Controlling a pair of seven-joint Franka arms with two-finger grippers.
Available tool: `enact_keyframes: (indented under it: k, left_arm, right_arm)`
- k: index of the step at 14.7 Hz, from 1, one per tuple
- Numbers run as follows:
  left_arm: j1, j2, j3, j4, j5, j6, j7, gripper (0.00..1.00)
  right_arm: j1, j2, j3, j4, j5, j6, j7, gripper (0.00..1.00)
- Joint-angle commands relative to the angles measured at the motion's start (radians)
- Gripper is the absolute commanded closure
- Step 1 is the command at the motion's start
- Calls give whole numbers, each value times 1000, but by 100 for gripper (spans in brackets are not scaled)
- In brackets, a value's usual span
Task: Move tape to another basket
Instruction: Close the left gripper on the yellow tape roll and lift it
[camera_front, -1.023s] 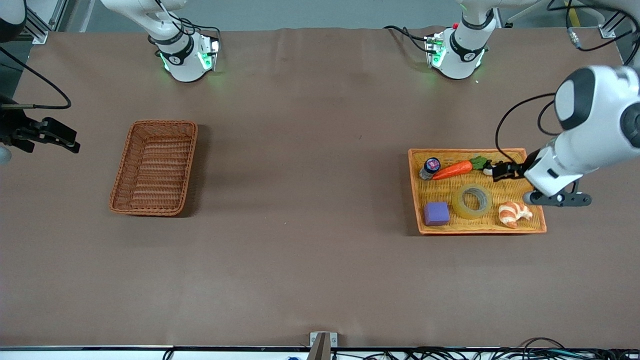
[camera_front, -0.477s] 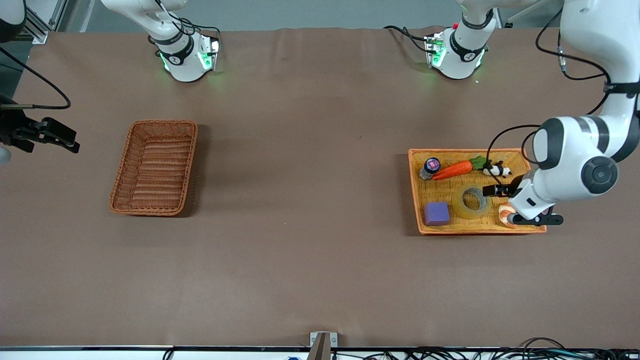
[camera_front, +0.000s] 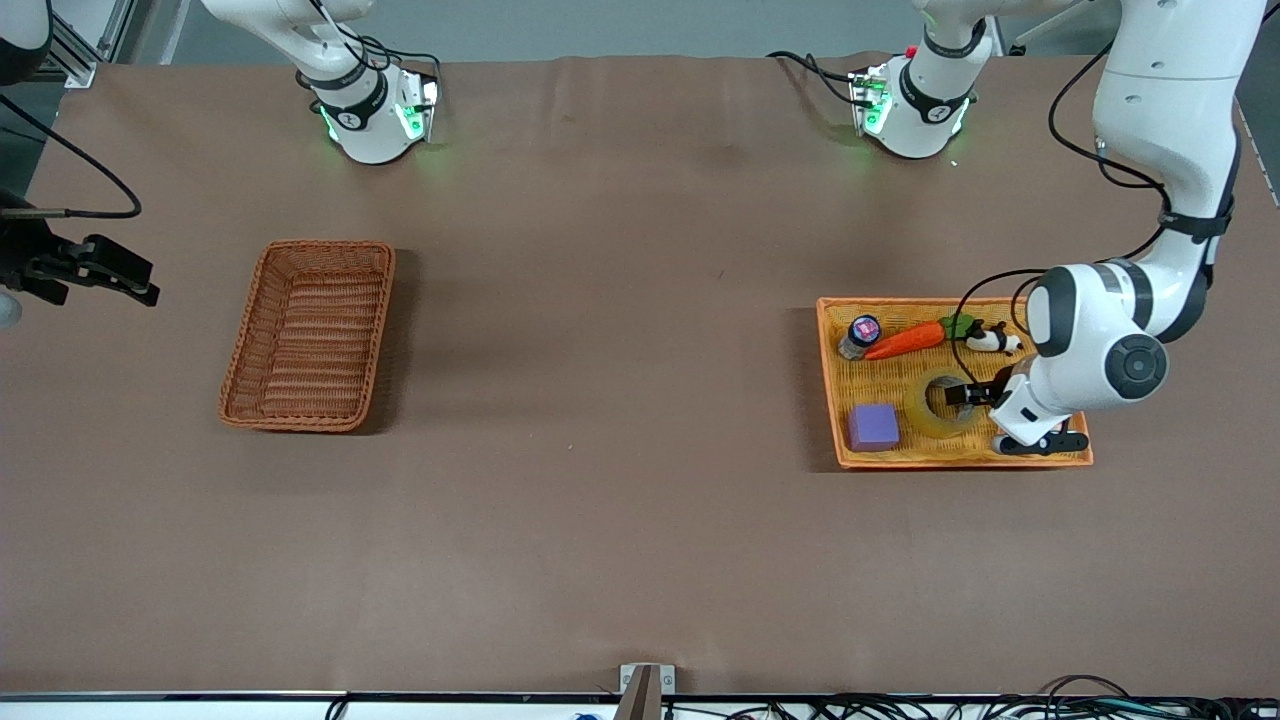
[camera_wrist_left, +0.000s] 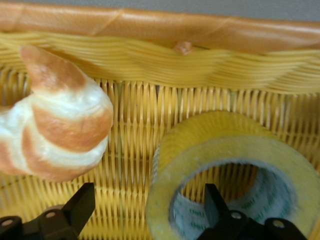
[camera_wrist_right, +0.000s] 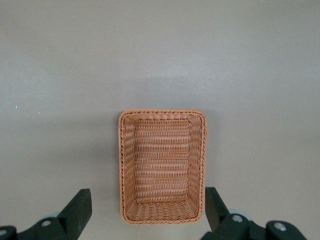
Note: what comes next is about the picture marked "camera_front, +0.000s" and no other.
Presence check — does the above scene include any yellowish clear tape roll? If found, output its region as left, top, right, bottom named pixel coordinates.
left=903, top=366, right=986, bottom=438

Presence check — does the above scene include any orange wicker basket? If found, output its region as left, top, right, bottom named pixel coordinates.
left=815, top=295, right=1095, bottom=471

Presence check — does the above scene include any brown wicker basket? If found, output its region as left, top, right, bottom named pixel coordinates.
left=218, top=239, right=397, bottom=434

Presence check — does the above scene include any black white panda toy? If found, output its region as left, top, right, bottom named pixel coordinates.
left=964, top=320, right=1025, bottom=357

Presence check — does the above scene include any orange toy carrot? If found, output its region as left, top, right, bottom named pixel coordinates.
left=863, top=312, right=983, bottom=362

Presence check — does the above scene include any purple foam cube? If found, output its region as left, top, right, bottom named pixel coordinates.
left=847, top=403, right=901, bottom=453

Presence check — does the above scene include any small jar with pink lid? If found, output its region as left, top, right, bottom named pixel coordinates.
left=838, top=314, right=883, bottom=361

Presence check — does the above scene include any brown table cover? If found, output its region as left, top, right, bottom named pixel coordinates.
left=0, top=55, right=1280, bottom=698

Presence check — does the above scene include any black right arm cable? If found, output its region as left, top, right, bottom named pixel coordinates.
left=0, top=93, right=143, bottom=220

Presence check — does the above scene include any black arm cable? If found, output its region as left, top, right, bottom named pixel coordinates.
left=948, top=40, right=1216, bottom=391
left=0, top=93, right=143, bottom=220

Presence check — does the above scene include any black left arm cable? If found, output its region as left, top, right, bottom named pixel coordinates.
left=948, top=40, right=1216, bottom=391

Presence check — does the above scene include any aluminium frame profile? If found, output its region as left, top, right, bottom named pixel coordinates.
left=45, top=0, right=136, bottom=89

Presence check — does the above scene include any black cable bundle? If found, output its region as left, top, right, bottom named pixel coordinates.
left=660, top=675, right=1280, bottom=720

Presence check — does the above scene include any grey metal frame strut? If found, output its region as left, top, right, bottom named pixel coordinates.
left=1005, top=0, right=1091, bottom=56

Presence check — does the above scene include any black right base cable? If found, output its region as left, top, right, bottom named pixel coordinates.
left=295, top=0, right=443, bottom=111

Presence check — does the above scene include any black base cable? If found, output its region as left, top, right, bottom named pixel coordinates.
left=766, top=50, right=863, bottom=109
left=295, top=0, right=443, bottom=111

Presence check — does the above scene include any black left base cable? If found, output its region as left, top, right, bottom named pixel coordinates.
left=766, top=50, right=863, bottom=109

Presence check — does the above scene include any grey metal bracket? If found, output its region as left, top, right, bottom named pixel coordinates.
left=619, top=663, right=676, bottom=696

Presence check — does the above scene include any metal table edge rail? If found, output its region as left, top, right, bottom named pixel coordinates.
left=0, top=688, right=1280, bottom=704

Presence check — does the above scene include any brown mounting post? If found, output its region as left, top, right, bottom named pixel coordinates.
left=612, top=667, right=663, bottom=720

